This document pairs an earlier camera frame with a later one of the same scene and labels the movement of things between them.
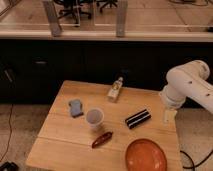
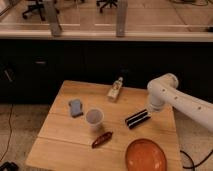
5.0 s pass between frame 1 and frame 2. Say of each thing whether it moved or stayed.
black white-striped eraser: stayed
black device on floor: stayed
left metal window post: stayed
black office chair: moved
